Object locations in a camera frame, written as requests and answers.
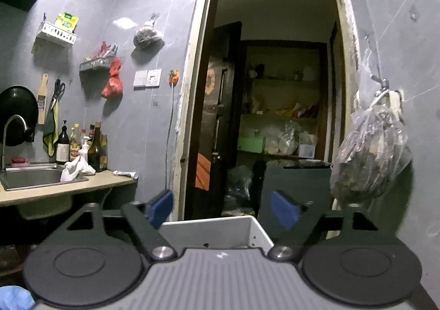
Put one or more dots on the white wall switch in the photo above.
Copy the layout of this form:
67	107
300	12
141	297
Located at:
147	78

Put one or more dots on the white cloth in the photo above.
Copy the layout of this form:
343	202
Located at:
79	166

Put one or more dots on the clear plastic bag of scraps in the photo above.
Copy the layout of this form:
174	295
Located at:
375	150

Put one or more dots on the grey perforated utensil basket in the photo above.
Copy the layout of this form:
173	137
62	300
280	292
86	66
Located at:
238	232

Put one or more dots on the white box on shelf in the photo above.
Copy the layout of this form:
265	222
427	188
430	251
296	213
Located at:
306	151

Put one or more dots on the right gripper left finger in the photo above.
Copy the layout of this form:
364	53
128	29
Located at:
144	221

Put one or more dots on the steel sink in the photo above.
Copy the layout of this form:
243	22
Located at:
31	177

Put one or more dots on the dark glass bottle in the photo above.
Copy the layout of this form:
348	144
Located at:
95	149

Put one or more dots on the orange wall hook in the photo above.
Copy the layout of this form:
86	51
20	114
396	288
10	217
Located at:
174	77

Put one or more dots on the green box on shelf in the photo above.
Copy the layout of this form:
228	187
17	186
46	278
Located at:
251	145

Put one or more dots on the red plastic bag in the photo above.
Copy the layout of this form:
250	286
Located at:
114	86

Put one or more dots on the white wall rack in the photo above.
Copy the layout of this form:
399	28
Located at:
50	32

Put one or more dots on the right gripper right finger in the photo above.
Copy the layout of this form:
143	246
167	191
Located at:
302	228

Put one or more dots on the soy sauce bottle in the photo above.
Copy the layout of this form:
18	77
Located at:
63	146

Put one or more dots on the grey bag on wall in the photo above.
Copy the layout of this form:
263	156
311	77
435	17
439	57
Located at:
147	33

